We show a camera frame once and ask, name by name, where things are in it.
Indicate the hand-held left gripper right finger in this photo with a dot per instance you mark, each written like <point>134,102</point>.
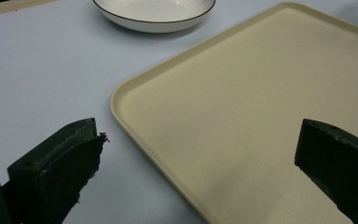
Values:
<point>338,161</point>

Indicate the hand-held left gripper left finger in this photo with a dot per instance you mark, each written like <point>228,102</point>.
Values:
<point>56,174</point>

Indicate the beige plastic tray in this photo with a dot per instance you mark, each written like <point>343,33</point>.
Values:
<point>230,109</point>

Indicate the white bowl with dark rim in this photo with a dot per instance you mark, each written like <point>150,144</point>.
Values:
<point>155,11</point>

